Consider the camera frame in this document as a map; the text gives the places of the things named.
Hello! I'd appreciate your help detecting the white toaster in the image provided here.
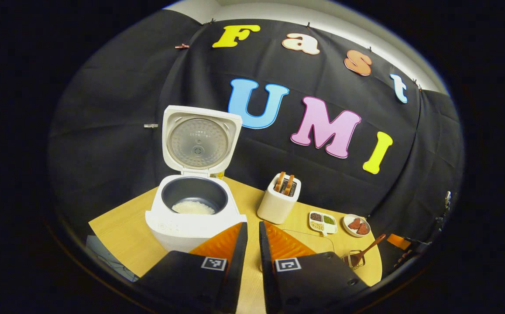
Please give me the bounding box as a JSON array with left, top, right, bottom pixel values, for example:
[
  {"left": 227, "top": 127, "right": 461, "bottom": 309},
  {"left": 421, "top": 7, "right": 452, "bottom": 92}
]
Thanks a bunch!
[{"left": 257, "top": 173, "right": 302, "bottom": 225}]

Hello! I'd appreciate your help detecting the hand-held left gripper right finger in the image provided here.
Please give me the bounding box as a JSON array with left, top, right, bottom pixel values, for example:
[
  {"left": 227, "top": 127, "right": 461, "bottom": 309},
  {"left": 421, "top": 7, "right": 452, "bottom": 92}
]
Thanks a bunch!
[{"left": 259, "top": 221, "right": 368, "bottom": 314}]

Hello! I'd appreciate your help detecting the wire chopstick holder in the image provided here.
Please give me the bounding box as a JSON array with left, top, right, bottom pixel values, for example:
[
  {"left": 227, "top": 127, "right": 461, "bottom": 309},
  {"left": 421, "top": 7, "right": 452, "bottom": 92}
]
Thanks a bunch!
[{"left": 342, "top": 250, "right": 366, "bottom": 269}]

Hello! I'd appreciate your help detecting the brown wooden spoon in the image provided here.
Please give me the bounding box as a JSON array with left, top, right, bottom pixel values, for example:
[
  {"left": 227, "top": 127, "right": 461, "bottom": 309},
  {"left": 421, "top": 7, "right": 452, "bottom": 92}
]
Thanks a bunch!
[{"left": 348, "top": 234, "right": 386, "bottom": 266}]

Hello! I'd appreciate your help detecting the white rice cooker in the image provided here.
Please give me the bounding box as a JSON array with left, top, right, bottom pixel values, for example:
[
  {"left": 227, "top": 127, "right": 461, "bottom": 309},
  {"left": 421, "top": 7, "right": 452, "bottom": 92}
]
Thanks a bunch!
[{"left": 145, "top": 105, "right": 247, "bottom": 253}]

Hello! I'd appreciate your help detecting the clear rice container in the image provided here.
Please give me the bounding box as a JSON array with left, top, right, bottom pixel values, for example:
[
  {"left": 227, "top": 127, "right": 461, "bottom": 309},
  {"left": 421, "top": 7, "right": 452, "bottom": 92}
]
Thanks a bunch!
[{"left": 261, "top": 229, "right": 336, "bottom": 271}]

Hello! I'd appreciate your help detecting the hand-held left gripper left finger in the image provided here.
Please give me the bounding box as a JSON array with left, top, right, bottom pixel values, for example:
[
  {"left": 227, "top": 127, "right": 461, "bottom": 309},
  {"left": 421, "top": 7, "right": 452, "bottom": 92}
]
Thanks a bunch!
[{"left": 137, "top": 222, "right": 248, "bottom": 314}]

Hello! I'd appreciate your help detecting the white divided bean dish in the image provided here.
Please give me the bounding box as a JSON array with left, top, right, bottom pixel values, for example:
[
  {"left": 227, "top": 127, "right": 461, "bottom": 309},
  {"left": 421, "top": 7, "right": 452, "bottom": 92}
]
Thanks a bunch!
[{"left": 309, "top": 211, "right": 337, "bottom": 236}]

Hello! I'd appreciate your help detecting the white round plate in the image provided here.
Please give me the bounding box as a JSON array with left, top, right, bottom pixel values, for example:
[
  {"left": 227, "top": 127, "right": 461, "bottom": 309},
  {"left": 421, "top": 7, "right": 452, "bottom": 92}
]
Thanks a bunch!
[{"left": 343, "top": 214, "right": 371, "bottom": 237}]

